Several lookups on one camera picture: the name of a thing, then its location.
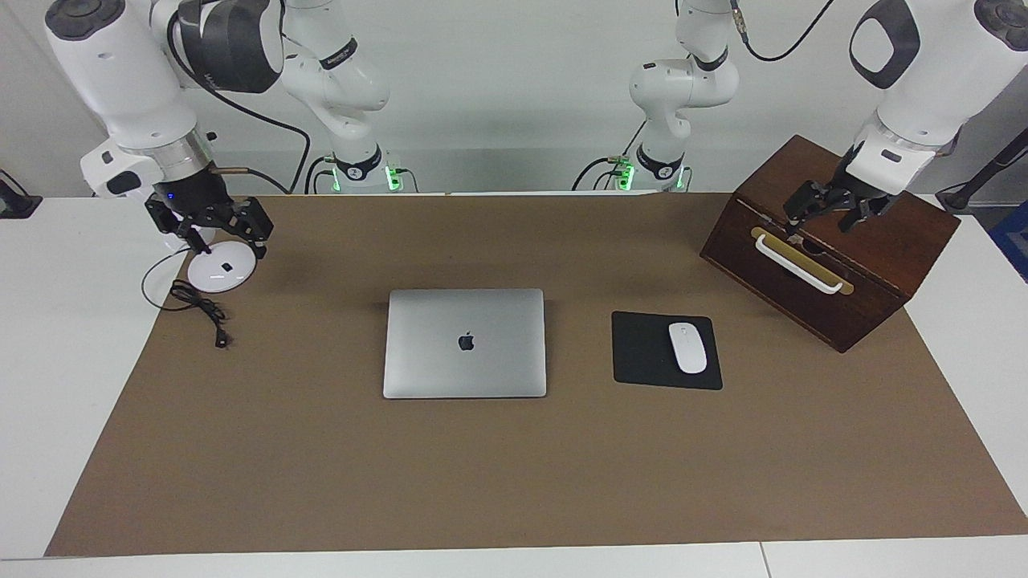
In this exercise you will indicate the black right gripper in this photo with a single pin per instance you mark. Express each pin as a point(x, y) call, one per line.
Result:
point(193, 201)

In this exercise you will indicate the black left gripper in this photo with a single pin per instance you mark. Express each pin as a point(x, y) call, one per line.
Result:
point(851, 193)

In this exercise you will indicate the silver laptop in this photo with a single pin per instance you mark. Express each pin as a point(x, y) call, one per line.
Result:
point(450, 369)

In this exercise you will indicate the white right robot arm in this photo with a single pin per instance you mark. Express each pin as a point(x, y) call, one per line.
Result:
point(120, 80)

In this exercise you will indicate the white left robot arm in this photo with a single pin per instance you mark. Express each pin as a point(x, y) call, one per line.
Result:
point(923, 72)

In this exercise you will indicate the white desk lamp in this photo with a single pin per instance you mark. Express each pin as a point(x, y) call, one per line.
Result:
point(221, 277)

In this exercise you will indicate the dark brown wooden box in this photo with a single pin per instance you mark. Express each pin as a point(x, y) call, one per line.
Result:
point(899, 249)

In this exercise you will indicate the black tripod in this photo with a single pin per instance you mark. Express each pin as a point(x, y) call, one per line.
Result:
point(984, 172)

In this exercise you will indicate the blue object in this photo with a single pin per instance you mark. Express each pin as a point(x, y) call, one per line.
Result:
point(1013, 241)

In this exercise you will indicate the black stand foot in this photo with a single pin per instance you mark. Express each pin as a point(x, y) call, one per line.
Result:
point(16, 205)

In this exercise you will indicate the white computer mouse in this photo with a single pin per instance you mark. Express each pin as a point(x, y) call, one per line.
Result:
point(688, 349)

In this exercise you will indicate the black mouse pad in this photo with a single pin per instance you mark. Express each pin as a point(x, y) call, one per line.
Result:
point(638, 353)

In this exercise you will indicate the brown table mat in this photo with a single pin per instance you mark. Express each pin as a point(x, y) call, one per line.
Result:
point(514, 482)

